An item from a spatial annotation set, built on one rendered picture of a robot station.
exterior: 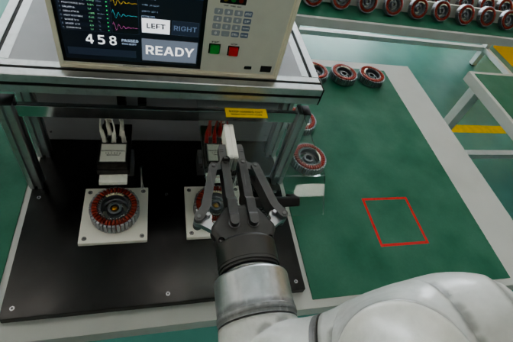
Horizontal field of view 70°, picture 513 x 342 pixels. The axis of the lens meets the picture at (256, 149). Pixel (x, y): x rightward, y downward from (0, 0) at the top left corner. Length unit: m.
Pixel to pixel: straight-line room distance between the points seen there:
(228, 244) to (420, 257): 0.79
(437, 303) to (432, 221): 0.94
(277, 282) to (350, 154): 0.90
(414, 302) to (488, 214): 1.12
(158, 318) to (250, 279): 0.50
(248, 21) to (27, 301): 0.71
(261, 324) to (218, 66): 0.54
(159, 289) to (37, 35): 0.59
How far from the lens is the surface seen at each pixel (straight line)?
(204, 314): 0.90
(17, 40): 0.89
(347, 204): 1.14
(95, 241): 0.93
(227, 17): 0.73
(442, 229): 1.27
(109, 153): 0.90
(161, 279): 0.90
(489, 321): 0.34
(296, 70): 0.88
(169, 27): 0.73
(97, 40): 0.76
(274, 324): 0.40
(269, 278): 0.42
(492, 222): 1.41
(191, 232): 0.93
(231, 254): 0.44
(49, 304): 0.91
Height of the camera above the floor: 1.60
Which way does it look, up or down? 47 degrees down
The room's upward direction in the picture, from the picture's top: 18 degrees clockwise
